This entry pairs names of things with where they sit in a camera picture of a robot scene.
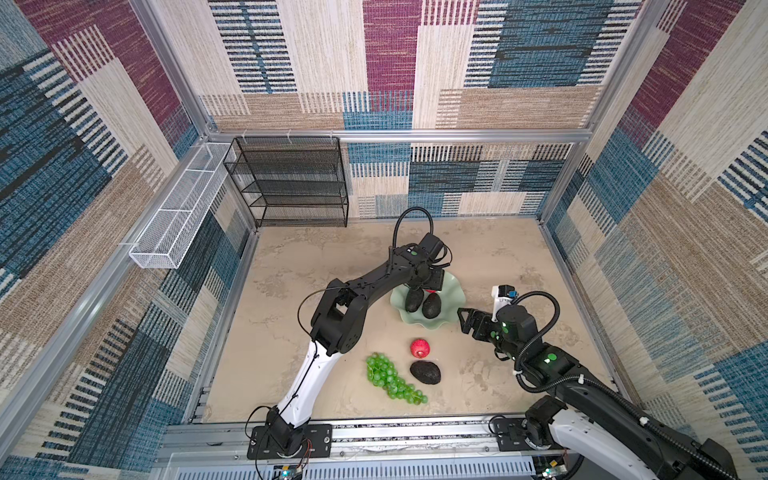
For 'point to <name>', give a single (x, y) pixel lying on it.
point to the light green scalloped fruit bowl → (452, 299)
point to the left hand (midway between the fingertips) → (437, 278)
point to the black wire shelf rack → (291, 179)
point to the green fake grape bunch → (381, 372)
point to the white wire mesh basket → (163, 239)
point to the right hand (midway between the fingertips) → (470, 317)
